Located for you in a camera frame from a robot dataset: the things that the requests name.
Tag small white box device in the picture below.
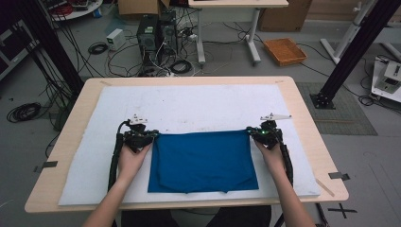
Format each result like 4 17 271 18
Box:
106 27 127 52

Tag blue cloth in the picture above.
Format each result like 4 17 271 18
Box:
147 130 260 194

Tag black tape cross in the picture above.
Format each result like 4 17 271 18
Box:
327 202 358 219

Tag white flat device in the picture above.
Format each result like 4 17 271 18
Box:
371 56 401 104

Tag round white table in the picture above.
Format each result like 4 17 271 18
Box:
46 0 104 22

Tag person's right hand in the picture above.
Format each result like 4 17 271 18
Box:
254 140 287 179

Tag black sleeved gripper cable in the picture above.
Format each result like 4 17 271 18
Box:
107 120 131 192
278 136 294 185

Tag grey floor mat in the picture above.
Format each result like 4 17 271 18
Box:
296 81 378 136

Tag orange woven basket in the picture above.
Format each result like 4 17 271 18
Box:
263 37 307 67

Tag person's left hand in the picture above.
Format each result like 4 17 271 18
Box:
117 143 152 183

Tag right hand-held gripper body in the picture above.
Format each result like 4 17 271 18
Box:
254 113 292 151

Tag thin wooden stick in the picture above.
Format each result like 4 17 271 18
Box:
315 178 336 198

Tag white felt mat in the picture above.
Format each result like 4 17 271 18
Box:
58 84 322 206

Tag person's dark trousers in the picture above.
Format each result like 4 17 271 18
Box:
120 205 272 227

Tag black sleeved left gripper cable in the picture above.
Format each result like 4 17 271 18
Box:
107 120 131 192

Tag coiled black cable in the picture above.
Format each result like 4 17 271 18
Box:
87 41 109 56
6 101 43 124
169 59 194 76

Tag white metal frame desk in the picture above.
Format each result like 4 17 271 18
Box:
187 0 289 66

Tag large closed cardboard box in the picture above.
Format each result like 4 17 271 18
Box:
258 0 313 33

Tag black aluminium column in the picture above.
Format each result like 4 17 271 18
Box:
14 0 85 96
309 0 401 110

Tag black tape strip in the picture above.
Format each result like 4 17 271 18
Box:
33 160 59 173
327 171 351 182

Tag white tube stand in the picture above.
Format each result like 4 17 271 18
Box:
320 0 379 65

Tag black sleeved right gripper cable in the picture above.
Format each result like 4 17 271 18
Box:
278 136 294 185

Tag black computer tower green label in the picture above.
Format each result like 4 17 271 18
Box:
136 13 161 65

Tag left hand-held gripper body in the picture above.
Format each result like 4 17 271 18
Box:
122 113 149 154

